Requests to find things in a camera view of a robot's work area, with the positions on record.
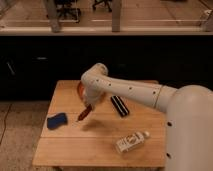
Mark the blue sponge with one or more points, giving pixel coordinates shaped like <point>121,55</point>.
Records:
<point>56,121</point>

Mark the black cabinet counter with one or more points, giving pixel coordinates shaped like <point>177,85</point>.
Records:
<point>31,65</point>

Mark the white labelled bottle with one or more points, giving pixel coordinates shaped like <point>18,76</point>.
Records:
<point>131,141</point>

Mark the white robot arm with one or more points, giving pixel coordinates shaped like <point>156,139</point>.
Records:
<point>189,115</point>

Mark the black office chair left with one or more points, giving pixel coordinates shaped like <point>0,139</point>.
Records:
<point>64,8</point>

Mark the dark red pepper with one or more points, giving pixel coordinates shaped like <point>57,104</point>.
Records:
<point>84,113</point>

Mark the wooden table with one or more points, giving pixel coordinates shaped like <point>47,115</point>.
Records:
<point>91,142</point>

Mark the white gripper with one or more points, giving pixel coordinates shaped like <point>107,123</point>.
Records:
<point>90,100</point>

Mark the orange ceramic cup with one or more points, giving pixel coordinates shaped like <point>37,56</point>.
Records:
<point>80,90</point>

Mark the black white striped block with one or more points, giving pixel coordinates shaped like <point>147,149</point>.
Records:
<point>119,105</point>

